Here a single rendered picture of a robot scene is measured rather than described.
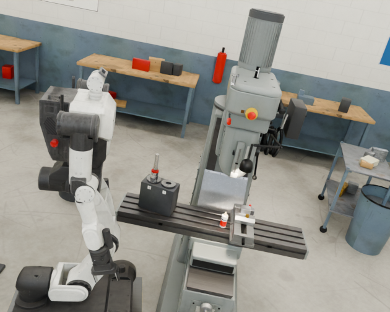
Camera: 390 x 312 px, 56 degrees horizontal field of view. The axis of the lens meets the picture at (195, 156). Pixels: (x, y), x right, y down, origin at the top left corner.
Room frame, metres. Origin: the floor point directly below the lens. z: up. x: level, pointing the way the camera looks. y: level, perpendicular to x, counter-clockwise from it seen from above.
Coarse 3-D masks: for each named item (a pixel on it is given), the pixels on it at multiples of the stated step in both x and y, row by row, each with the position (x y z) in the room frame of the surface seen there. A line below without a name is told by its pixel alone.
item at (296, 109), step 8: (288, 104) 2.37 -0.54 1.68; (296, 104) 2.23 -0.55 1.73; (304, 104) 2.27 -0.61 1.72; (288, 112) 2.30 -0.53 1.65; (296, 112) 2.18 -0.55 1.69; (304, 112) 2.18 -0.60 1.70; (288, 120) 2.23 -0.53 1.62; (296, 120) 2.18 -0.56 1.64; (288, 128) 2.18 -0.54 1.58; (296, 128) 2.18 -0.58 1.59; (288, 136) 2.18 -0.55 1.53; (296, 136) 2.18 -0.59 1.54
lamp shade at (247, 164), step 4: (244, 160) 1.79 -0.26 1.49; (248, 160) 1.79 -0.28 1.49; (240, 164) 1.79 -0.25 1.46; (244, 164) 1.77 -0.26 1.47; (248, 164) 1.77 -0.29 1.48; (252, 164) 1.78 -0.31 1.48; (240, 168) 1.78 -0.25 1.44; (244, 168) 1.77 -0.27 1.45; (248, 168) 1.77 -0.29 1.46; (252, 168) 1.78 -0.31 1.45; (244, 172) 1.77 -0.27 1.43; (248, 172) 1.77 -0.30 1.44
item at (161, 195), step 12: (144, 180) 1.99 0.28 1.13; (156, 180) 2.00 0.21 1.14; (168, 180) 2.03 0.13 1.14; (144, 192) 1.96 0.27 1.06; (156, 192) 1.95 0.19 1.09; (168, 192) 1.93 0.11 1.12; (144, 204) 1.96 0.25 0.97; (156, 204) 1.94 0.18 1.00; (168, 204) 1.93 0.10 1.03; (168, 216) 1.92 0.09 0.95
